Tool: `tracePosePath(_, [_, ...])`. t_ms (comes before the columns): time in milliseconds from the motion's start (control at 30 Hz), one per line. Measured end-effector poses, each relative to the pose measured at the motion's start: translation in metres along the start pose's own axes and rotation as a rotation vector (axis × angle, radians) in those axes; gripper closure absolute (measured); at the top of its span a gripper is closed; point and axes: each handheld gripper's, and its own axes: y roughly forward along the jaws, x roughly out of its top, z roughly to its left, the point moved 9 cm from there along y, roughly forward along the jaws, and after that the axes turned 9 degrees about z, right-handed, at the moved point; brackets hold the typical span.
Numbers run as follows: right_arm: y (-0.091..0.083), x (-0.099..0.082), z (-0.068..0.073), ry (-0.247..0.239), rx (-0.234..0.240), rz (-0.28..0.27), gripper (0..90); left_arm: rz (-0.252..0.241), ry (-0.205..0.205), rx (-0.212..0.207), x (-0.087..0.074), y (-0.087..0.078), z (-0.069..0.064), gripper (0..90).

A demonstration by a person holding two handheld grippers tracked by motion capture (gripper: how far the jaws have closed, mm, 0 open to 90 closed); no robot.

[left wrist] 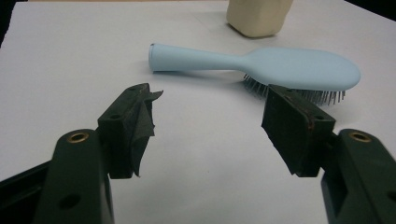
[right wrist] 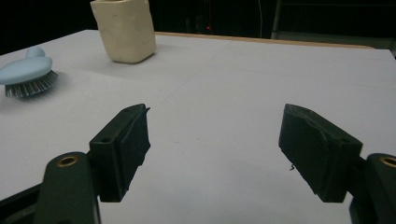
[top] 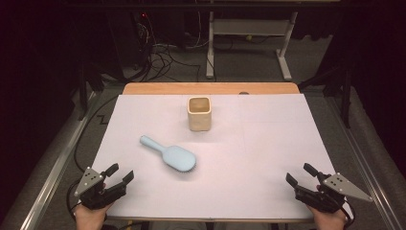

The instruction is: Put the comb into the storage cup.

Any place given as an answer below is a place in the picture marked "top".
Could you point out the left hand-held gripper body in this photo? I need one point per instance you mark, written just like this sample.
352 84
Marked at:
95 193

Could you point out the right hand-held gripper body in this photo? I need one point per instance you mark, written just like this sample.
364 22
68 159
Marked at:
322 198

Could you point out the light blue hairbrush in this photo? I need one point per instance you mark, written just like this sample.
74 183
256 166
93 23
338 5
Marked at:
177 158

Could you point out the beige square cup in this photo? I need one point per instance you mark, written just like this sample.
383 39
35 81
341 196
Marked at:
199 121

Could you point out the person's right hand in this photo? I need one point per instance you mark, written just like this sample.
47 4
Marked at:
330 221

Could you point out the person's left hand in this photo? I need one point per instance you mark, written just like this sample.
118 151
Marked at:
90 219

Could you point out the white paper sheet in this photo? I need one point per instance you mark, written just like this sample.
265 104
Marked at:
242 166

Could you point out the black tripod stand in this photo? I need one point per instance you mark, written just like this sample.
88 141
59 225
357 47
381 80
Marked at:
83 92
346 96

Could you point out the wooden table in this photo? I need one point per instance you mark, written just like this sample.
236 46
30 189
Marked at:
210 88

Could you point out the aluminium floor rail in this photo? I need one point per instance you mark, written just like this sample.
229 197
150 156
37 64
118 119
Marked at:
367 166
54 172

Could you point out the white metal stand frame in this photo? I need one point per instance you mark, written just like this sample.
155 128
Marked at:
249 27

